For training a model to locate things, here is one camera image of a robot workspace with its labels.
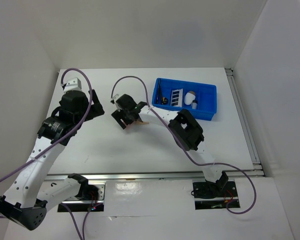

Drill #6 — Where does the small orange black brush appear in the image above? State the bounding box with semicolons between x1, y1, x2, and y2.
161;97;169;105

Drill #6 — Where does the thin black makeup brush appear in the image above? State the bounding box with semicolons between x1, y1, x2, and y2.
156;79;163;104

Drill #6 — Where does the clear bottle black cap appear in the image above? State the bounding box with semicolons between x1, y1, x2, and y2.
191;100;198;110

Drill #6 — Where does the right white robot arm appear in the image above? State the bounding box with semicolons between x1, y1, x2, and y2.
111;94;229;196

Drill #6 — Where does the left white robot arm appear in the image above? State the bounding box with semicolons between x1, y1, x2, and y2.
0;90;105;231

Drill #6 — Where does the tan square compact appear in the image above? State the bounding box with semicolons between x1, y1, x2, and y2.
136;120;149;125

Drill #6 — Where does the blue plastic divided bin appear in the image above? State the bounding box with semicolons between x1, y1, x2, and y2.
152;78;217;121

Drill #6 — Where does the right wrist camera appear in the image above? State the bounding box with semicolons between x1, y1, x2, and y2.
110;94;121;111

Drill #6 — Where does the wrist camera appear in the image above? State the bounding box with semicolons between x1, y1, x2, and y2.
62;77;82;93
110;94;121;111

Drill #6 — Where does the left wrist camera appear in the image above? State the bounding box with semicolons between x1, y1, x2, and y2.
62;77;82;93

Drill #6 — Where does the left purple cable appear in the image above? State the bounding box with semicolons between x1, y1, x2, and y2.
0;67;93;240

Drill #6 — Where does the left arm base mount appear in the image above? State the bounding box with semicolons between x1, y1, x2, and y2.
57;181;106;213

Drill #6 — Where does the aluminium rail right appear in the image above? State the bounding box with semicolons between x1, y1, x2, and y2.
224;68;265;177

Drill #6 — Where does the aluminium rail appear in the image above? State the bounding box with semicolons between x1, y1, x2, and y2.
45;169;265;181
224;68;265;177

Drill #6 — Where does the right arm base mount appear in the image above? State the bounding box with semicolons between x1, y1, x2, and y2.
190;181;241;210

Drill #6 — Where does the aluminium rail front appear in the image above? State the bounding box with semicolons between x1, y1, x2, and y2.
45;169;265;181

